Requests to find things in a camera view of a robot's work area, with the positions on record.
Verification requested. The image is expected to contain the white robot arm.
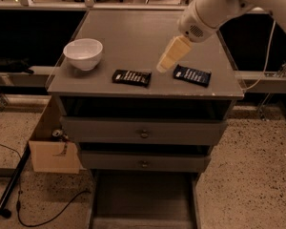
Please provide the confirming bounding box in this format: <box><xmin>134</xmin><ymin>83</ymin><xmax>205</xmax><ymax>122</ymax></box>
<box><xmin>156</xmin><ymin>0</ymin><xmax>286</xmax><ymax>73</ymax></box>

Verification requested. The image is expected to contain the grey drawer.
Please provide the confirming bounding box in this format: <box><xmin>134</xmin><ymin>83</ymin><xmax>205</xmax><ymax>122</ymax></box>
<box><xmin>85</xmin><ymin>170</ymin><xmax>202</xmax><ymax>229</ymax></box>
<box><xmin>60</xmin><ymin>116</ymin><xmax>227</xmax><ymax>146</ymax></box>
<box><xmin>79</xmin><ymin>151</ymin><xmax>211</xmax><ymax>173</ymax></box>

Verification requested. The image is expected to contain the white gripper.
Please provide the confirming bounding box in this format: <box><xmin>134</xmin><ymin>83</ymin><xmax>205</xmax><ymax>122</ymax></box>
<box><xmin>156</xmin><ymin>0</ymin><xmax>219</xmax><ymax>73</ymax></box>

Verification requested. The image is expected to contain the metal can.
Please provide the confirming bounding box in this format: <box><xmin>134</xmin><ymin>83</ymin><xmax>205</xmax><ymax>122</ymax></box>
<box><xmin>52</xmin><ymin>129</ymin><xmax>64</xmax><ymax>138</ymax></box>

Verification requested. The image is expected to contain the grey drawer cabinet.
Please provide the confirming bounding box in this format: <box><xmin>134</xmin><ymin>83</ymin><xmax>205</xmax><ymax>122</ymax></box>
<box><xmin>47</xmin><ymin>9</ymin><xmax>245</xmax><ymax>174</ymax></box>

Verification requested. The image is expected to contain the cardboard box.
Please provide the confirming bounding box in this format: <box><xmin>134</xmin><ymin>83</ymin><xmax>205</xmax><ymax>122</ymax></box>
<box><xmin>29</xmin><ymin>98</ymin><xmax>82</xmax><ymax>174</ymax></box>

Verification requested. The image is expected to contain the grey bottom drawer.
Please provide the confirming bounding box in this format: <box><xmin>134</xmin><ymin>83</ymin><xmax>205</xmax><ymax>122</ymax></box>
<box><xmin>85</xmin><ymin>170</ymin><xmax>202</xmax><ymax>229</ymax></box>

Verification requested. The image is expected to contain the white cable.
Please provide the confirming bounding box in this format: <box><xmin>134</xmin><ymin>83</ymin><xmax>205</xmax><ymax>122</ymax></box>
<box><xmin>241</xmin><ymin>19</ymin><xmax>277</xmax><ymax>92</ymax></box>

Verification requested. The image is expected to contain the grey middle drawer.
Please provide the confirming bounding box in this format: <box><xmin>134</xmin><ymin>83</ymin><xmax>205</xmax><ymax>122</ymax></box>
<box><xmin>79</xmin><ymin>151</ymin><xmax>211</xmax><ymax>173</ymax></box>

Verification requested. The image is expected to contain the white ceramic bowl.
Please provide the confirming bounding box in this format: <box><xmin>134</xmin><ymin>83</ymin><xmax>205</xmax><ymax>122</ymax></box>
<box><xmin>63</xmin><ymin>38</ymin><xmax>103</xmax><ymax>71</ymax></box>

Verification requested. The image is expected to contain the grey top drawer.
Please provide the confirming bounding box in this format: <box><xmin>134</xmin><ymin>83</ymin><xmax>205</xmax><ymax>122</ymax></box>
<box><xmin>60</xmin><ymin>116</ymin><xmax>227</xmax><ymax>146</ymax></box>

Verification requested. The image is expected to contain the black floor cable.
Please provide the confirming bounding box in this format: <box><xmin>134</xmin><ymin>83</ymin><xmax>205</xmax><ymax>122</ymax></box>
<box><xmin>0</xmin><ymin>137</ymin><xmax>92</xmax><ymax>228</ymax></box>

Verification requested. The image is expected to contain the black chocolate rxbar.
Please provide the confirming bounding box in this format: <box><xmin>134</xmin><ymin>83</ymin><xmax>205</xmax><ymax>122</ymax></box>
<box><xmin>112</xmin><ymin>70</ymin><xmax>152</xmax><ymax>87</ymax></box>

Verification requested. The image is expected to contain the black bar on floor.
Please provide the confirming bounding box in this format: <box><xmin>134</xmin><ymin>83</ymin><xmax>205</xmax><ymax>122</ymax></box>
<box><xmin>0</xmin><ymin>145</ymin><xmax>31</xmax><ymax>219</ymax></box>

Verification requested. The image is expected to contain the black object on ledge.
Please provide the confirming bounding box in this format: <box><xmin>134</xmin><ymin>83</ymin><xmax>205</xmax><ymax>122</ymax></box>
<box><xmin>0</xmin><ymin>58</ymin><xmax>34</xmax><ymax>74</ymax></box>

